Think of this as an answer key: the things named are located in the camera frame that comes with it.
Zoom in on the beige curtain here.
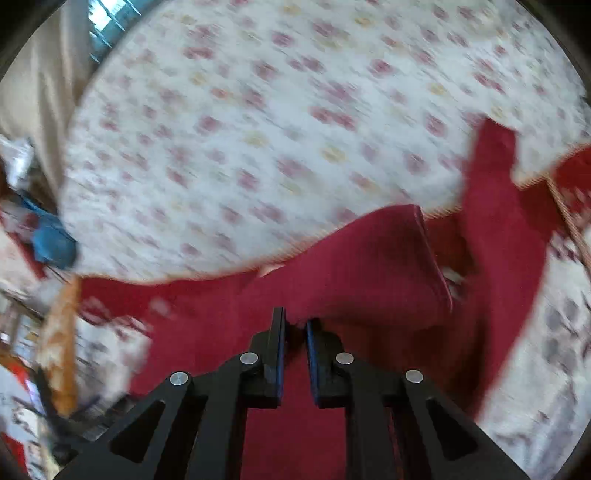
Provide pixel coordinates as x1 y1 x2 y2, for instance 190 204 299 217
1 0 92 192

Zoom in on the blue plastic bag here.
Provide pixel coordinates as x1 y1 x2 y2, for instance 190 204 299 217
20 196 78 270

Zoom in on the orange checkered plush mat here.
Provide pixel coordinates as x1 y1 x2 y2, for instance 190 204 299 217
36 276 80 417

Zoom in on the floral white bed quilt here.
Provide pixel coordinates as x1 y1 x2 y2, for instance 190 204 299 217
60 1 590 281

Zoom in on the dark red garment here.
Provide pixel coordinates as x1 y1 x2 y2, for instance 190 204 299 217
82 120 550 479

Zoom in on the red and white floral blanket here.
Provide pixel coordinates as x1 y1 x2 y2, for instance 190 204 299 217
65 148 590 479

